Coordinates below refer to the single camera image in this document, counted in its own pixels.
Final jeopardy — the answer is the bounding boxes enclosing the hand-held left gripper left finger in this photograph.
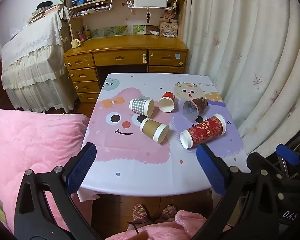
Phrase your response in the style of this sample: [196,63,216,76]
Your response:
[14,142,102,240]

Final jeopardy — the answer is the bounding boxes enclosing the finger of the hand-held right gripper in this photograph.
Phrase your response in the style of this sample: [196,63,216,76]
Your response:
[246,152,278,178]
[276,144,300,167]

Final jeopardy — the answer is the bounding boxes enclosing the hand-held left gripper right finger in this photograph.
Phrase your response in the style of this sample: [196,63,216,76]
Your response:
[191,144,278,240]

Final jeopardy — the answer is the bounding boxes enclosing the tall red lidded cup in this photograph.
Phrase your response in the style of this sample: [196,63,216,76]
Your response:
[179,114,227,148]

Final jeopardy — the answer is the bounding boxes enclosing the dark patterned paper cup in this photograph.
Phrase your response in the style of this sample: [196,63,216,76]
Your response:
[183,97,208,121]

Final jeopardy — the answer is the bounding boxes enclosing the brown kraft paper cup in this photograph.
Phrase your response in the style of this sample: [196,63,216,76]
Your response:
[139,119,169,144]

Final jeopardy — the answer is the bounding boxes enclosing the grey checked paper cup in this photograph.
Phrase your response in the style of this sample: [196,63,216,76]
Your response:
[129,98,155,118]

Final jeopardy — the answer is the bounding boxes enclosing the small red paper cup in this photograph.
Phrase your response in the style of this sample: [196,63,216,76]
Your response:
[157,92,175,112]

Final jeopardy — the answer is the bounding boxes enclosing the cartoon printed tablecloth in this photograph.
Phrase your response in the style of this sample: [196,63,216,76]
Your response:
[77,73,252,203]

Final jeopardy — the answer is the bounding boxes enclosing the knitted slipper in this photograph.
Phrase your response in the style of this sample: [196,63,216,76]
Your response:
[161,204,177,219]
[131,204,148,222]

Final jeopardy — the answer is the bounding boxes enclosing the pink fleece blanket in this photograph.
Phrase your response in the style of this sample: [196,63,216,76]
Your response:
[0,108,90,233]

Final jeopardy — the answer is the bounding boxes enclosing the person's pink fleece clothing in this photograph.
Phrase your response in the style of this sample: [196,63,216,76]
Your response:
[107,210,208,240]

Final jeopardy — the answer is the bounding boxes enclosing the lace-covered piano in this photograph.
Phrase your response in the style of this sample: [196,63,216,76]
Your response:
[1,10,77,113]

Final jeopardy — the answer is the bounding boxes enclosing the white floral curtain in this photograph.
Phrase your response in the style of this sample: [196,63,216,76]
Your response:
[182,0,300,155]

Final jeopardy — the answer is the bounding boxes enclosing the wooden desk with drawers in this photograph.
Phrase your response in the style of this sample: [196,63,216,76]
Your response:
[62,34,189,103]

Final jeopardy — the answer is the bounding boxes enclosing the wooden letter-cut box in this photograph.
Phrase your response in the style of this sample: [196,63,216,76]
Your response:
[159,21,178,37]

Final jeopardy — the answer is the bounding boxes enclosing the wooden bookshelf hutch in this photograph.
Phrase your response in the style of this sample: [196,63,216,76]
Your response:
[65,0,188,39]

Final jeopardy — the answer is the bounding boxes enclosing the stack of books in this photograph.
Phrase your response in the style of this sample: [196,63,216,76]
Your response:
[27,4,62,25]

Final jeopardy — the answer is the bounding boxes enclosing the white storage box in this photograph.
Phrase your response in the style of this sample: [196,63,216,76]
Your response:
[133,0,168,8]

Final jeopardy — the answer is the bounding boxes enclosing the black floor cable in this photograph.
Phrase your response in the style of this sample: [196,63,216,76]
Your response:
[127,215,155,236]

